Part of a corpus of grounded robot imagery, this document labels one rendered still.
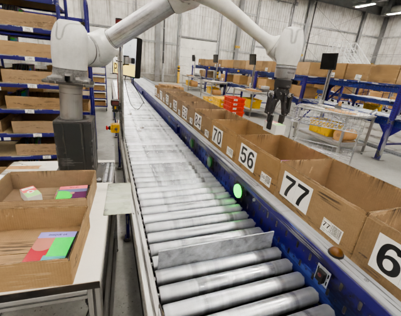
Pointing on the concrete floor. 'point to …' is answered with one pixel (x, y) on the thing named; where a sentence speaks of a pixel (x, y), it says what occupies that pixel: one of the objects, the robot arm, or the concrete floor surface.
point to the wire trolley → (329, 126)
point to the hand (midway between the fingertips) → (275, 122)
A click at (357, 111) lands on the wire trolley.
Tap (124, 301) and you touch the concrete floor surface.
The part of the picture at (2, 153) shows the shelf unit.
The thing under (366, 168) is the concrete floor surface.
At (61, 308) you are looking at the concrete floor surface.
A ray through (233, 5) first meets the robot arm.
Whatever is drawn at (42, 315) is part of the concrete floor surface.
